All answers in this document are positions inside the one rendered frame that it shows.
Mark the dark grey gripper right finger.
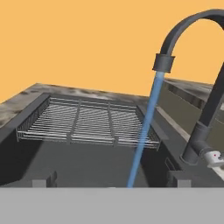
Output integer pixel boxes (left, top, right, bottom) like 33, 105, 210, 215
166, 170, 193, 188

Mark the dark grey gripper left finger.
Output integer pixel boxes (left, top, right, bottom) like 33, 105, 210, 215
31, 171, 59, 188

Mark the dark grey sink basin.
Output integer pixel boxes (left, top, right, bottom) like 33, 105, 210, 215
0, 92, 224, 188

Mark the dark grey arched faucet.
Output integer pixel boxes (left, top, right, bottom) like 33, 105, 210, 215
152, 8, 224, 166

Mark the blue water stream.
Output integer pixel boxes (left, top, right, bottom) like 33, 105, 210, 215
126, 70, 166, 188

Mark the white faucet handle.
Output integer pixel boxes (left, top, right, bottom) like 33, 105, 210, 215
203, 149, 224, 169

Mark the grey wire sink rack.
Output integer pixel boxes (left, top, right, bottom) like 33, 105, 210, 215
15, 96, 161, 151

